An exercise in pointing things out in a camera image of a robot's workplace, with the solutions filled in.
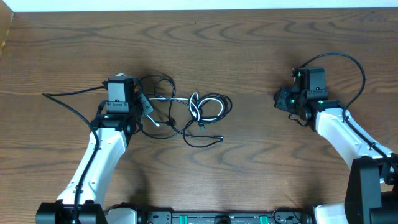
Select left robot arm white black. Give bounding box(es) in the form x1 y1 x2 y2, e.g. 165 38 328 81
35 73 147 223

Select black USB cable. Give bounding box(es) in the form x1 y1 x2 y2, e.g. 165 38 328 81
133 73 233 149

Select white USB cable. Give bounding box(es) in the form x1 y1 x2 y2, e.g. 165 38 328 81
146 91 224 128

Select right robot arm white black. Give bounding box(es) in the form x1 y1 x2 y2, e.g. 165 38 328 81
274 67 397 224

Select black base rail green clamps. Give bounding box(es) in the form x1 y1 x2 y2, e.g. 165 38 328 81
105 203 315 224

